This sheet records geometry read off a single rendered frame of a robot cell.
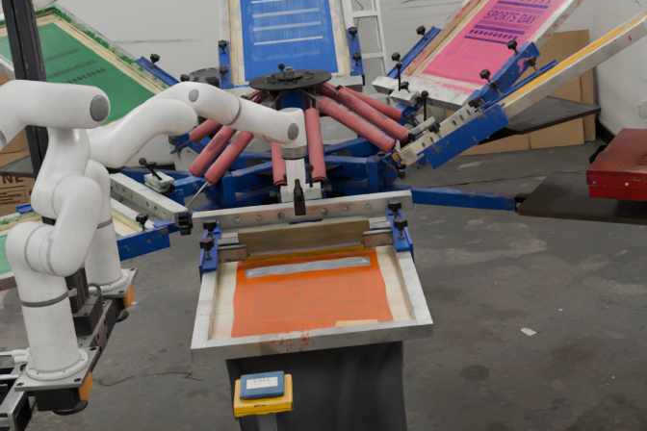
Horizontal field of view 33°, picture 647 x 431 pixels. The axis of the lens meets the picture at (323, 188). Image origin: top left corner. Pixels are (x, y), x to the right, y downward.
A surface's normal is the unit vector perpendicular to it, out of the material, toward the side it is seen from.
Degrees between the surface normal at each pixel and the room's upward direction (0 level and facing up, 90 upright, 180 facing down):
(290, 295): 0
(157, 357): 0
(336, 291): 0
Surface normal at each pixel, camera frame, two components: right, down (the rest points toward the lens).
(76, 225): 0.69, 0.05
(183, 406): -0.10, -0.95
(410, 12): 0.04, 0.31
